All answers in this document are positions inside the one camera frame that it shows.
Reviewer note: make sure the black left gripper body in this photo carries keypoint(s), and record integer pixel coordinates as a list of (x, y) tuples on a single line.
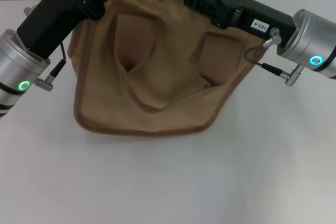
[(55, 11)]

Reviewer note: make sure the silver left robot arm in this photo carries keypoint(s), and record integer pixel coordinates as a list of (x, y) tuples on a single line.
[(14, 62)]

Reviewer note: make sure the khaki canvas food bag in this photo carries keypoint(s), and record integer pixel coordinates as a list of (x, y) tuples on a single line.
[(168, 90)]

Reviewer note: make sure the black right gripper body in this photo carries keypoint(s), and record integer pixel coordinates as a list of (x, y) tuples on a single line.
[(252, 15)]

